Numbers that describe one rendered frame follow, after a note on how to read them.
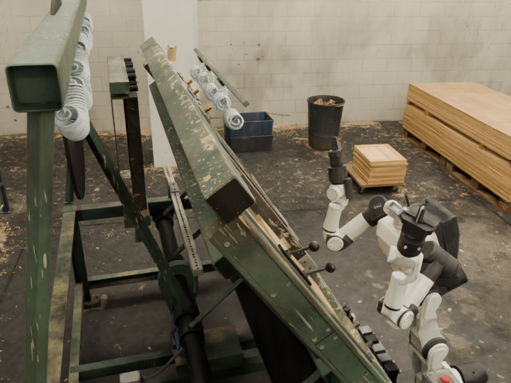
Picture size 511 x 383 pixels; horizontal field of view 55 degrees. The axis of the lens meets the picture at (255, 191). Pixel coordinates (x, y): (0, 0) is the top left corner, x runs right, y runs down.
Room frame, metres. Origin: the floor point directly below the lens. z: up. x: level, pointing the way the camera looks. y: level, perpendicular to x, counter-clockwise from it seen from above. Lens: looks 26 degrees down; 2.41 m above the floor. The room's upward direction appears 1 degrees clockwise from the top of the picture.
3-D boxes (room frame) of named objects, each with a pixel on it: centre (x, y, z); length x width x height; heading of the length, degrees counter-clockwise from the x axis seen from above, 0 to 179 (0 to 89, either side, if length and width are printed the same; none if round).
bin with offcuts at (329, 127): (6.45, -0.91, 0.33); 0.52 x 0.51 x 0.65; 11
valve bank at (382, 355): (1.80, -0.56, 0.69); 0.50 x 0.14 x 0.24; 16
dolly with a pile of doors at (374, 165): (5.22, -1.35, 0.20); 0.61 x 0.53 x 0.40; 11
